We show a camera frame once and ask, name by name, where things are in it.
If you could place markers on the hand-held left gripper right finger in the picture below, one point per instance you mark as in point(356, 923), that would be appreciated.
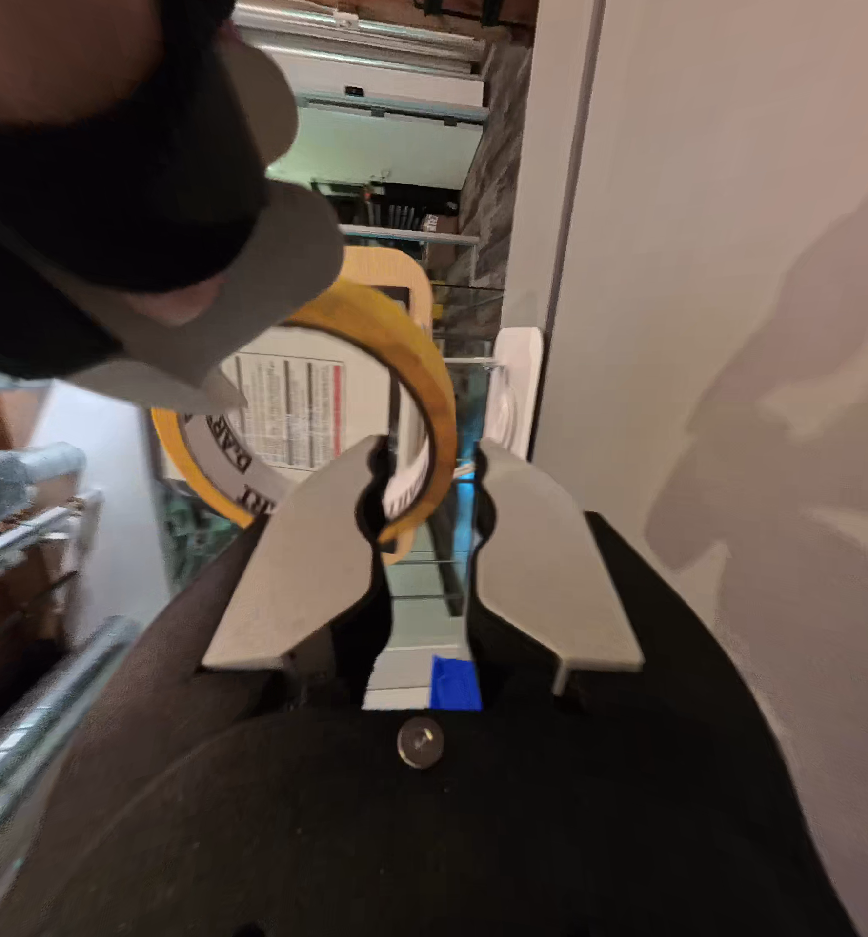
point(551, 578)

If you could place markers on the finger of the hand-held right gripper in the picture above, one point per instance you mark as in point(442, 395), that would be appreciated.
point(295, 249)
point(155, 388)

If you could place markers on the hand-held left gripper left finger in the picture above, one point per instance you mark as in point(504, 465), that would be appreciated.
point(295, 571)

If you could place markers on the blue plastic bin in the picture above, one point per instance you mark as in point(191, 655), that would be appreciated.
point(456, 684)

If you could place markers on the yellow tape roll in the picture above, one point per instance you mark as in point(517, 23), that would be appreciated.
point(412, 351)

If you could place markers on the person's right hand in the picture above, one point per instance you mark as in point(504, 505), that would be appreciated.
point(38, 58)

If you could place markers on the acrylic sign stand wooden board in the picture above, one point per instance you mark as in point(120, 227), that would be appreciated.
point(295, 410)

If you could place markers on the silver ceiling pipe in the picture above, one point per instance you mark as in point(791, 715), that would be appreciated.
point(38, 717)

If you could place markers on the silver elbow duct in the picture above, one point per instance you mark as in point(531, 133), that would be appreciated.
point(16, 479)

